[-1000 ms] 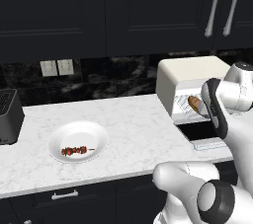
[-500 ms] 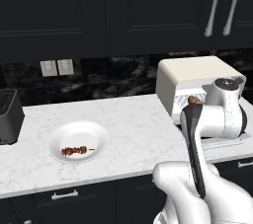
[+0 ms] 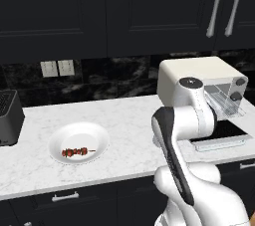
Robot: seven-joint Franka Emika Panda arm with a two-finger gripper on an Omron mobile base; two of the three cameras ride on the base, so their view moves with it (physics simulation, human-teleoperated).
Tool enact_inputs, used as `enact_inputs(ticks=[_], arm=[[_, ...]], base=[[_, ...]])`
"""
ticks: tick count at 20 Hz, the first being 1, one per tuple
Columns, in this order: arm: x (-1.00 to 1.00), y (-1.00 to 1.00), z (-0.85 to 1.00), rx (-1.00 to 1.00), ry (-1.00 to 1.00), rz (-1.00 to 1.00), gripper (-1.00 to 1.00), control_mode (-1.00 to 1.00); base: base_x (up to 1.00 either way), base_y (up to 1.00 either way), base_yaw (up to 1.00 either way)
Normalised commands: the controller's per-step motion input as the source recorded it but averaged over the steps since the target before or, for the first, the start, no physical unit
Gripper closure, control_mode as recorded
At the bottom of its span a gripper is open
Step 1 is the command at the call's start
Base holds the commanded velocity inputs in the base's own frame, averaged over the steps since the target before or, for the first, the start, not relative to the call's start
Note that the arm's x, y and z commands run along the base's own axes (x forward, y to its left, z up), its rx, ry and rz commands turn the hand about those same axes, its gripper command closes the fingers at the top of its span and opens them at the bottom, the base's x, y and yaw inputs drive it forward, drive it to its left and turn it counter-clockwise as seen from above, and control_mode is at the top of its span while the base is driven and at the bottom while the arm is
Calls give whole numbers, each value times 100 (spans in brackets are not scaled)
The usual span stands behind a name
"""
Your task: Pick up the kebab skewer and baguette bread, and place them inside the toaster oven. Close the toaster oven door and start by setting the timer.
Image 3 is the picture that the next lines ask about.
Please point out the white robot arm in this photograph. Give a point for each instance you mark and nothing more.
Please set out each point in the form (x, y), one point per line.
(199, 200)

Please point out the white toaster oven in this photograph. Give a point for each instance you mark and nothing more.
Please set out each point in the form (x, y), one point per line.
(196, 69)

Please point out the red kebab skewer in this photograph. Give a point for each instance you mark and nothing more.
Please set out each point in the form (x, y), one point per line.
(74, 152)

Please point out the black cupboard door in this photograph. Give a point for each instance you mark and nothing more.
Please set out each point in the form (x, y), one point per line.
(139, 203)
(50, 4)
(159, 4)
(247, 4)

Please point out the dark toaster oven knob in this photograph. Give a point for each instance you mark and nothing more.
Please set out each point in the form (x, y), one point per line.
(240, 81)
(236, 96)

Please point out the dark grey toaster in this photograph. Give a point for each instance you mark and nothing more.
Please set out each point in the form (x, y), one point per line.
(10, 120)

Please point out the white round plate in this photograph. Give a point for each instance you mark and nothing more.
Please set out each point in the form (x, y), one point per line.
(79, 137)

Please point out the black drawer front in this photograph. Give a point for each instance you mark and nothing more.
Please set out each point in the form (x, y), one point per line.
(93, 196)
(237, 165)

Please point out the white wall switch plate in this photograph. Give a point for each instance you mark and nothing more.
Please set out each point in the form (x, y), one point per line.
(66, 67)
(49, 68)

